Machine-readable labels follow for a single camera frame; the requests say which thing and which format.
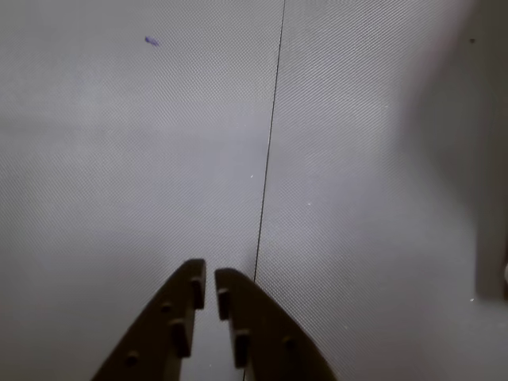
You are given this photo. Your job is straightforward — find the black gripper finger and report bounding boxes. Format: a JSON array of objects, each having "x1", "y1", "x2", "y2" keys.
[
  {"x1": 90, "y1": 258, "x2": 208, "y2": 381},
  {"x1": 214, "y1": 268, "x2": 339, "y2": 381}
]

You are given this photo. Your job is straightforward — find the dark grey textured mat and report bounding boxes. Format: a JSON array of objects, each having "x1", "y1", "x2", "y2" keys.
[
  {"x1": 0, "y1": 0, "x2": 286, "y2": 381},
  {"x1": 241, "y1": 0, "x2": 508, "y2": 381}
]

